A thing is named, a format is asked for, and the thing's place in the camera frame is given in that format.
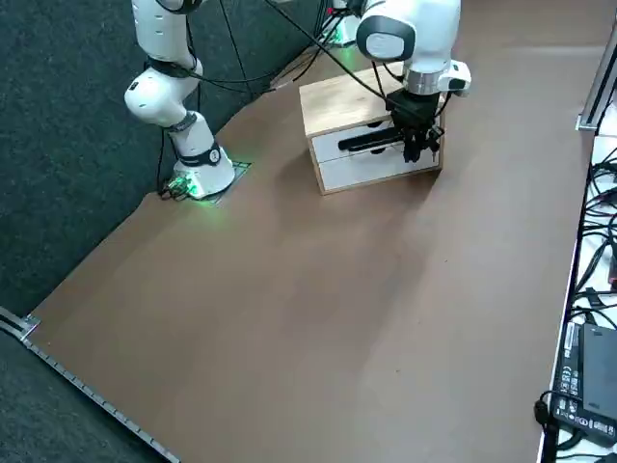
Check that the wooden drawer box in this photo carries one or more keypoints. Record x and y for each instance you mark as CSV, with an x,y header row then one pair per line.
x,y
337,101

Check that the metal edge strip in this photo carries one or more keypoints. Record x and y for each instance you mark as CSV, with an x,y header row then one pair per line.
x,y
29,328

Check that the black power adapter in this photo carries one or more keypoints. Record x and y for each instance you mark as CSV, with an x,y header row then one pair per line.
x,y
598,376

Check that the aluminium profile bar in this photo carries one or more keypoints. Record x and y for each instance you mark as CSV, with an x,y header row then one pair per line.
x,y
595,96

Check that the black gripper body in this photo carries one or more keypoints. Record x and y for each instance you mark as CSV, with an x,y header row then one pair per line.
x,y
414,111

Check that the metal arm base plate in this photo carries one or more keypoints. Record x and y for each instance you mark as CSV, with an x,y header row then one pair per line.
x,y
241,168
349,42

